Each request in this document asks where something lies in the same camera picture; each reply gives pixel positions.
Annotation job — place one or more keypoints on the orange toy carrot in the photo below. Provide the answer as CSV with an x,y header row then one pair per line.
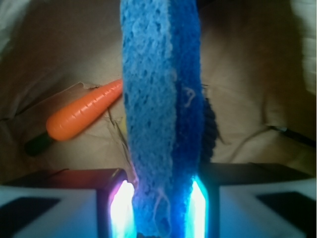
x,y
75,117

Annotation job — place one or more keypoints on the blue sponge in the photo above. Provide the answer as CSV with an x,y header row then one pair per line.
x,y
164,104

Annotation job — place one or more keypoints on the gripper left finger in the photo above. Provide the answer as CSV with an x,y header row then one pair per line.
x,y
68,204

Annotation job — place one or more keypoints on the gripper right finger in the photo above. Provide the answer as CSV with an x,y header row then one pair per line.
x,y
252,201

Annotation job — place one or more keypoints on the brown paper bag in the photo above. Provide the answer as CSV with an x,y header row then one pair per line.
x,y
258,66

